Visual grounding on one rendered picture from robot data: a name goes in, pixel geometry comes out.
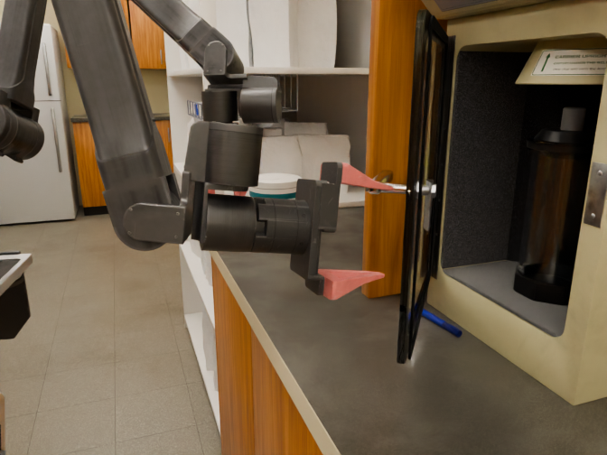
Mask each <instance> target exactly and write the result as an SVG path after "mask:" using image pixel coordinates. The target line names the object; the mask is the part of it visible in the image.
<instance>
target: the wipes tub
mask: <svg viewBox="0 0 607 455"><path fill-rule="evenodd" d="M298 179H302V178H301V177H300V176H298V175H295V174H290V173H263V174H259V177H258V186H257V187H249V197H253V198H254V197H260V198H273V199H286V200H295V194H296V184H297V180H298Z"/></svg>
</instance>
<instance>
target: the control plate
mask: <svg viewBox="0 0 607 455"><path fill-rule="evenodd" d="M434 1H435V2H436V4H437V5H438V7H439V8H440V10H441V11H442V12H444V11H449V10H453V9H457V8H462V7H466V6H471V5H478V4H483V3H488V2H492V1H497V0H434Z"/></svg>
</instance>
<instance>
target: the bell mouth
mask: <svg viewBox="0 0 607 455"><path fill-rule="evenodd" d="M606 63H607V39H606V37H595V38H574V39H560V40H550V41H542V42H538V43H537V46H536V47H535V49H534V50H533V52H532V53H531V55H530V57H529V59H528V61H527V63H526V65H525V67H524V68H523V70H522V71H521V73H520V74H519V76H518V79H517V80H516V82H515V84H519V85H603V81H604V75H605V70H606Z"/></svg>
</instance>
